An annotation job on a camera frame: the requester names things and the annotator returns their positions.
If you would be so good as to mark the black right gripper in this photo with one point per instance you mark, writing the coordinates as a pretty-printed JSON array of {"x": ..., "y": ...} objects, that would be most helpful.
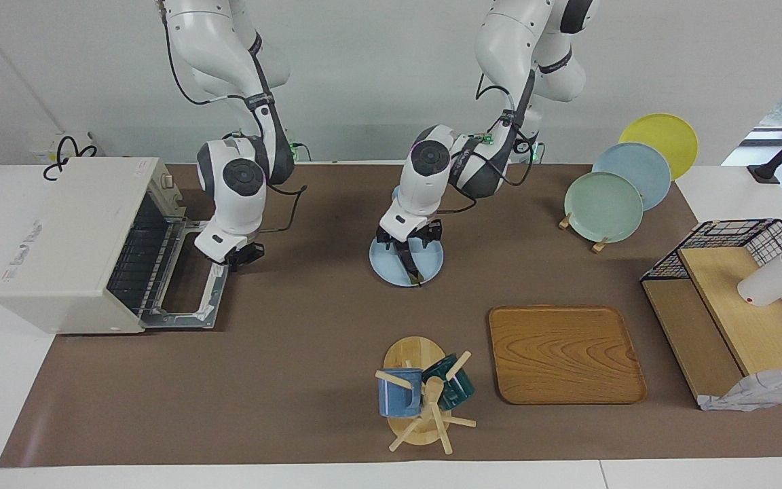
[{"x": 245, "y": 252}]

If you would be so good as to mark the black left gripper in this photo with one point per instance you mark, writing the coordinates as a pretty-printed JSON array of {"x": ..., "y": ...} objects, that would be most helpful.
[{"x": 432, "y": 231}]

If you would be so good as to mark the dark purple eggplant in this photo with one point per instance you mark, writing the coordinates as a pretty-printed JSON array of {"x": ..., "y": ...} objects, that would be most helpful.
[{"x": 415, "y": 272}]

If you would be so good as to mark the small light blue plate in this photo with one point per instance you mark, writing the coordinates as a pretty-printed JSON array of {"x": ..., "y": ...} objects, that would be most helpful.
[{"x": 384, "y": 261}]

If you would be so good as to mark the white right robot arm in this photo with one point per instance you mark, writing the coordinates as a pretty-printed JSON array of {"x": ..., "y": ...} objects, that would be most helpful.
[{"x": 238, "y": 197}]

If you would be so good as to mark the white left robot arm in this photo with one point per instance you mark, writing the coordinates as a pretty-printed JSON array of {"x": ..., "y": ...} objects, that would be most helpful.
[{"x": 425, "y": 170}]

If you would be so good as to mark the cream toaster oven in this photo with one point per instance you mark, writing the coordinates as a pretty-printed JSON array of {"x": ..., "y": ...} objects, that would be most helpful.
[{"x": 72, "y": 231}]

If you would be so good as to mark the wooden mug tree stand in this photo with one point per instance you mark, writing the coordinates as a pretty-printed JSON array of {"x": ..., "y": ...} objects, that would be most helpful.
[{"x": 413, "y": 353}]

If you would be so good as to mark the brown table mat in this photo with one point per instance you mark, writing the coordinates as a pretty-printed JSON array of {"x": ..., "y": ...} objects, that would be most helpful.
[{"x": 296, "y": 373}]

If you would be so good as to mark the dark green mug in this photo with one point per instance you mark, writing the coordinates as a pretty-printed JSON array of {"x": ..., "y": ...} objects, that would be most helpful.
[{"x": 455, "y": 390}]

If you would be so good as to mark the blue mug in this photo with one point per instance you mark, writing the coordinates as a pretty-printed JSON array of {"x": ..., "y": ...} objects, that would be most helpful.
[{"x": 398, "y": 401}]

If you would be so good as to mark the wooden serving tray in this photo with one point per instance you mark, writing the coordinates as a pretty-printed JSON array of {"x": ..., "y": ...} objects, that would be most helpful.
[{"x": 564, "y": 353}]

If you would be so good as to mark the wooden plate rack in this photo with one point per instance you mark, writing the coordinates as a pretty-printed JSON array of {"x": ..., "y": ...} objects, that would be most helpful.
[{"x": 599, "y": 244}]

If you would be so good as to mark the pale green plate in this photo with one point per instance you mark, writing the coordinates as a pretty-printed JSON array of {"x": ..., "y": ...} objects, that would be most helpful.
[{"x": 601, "y": 207}]

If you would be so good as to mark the large light blue plate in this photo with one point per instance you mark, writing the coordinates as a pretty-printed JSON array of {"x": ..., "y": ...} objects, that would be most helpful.
[{"x": 645, "y": 163}]

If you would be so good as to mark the yellow plate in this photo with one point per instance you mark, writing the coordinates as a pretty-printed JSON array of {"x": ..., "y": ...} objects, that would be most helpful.
[{"x": 669, "y": 132}]

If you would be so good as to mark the white cup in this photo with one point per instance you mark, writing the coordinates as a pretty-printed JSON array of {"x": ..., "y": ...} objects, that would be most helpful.
[{"x": 774, "y": 278}]

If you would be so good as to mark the white crumpled shelf wrap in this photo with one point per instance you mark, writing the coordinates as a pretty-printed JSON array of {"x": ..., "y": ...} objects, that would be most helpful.
[{"x": 757, "y": 390}]

